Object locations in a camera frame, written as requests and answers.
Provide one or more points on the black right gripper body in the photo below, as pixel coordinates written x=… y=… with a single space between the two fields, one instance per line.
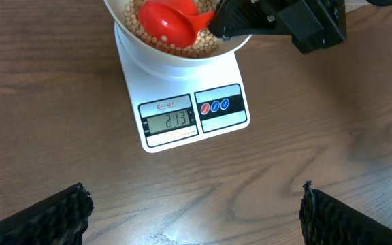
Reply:
x=314 y=24

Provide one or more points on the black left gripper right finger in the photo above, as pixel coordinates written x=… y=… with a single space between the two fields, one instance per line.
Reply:
x=325 y=220

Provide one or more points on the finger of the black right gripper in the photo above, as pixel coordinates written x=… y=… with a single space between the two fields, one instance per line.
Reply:
x=248 y=17

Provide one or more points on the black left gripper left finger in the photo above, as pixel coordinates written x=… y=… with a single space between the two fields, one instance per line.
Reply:
x=59 y=219

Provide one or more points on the red plastic measuring scoop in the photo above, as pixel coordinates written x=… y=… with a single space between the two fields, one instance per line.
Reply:
x=175 y=22

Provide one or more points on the soybeans in bowl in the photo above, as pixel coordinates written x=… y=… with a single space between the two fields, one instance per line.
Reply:
x=206 y=42

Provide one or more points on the cream round bowl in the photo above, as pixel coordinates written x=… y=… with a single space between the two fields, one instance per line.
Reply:
x=137 y=48

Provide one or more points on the white digital kitchen scale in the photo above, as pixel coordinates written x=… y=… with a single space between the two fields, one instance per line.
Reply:
x=175 y=105

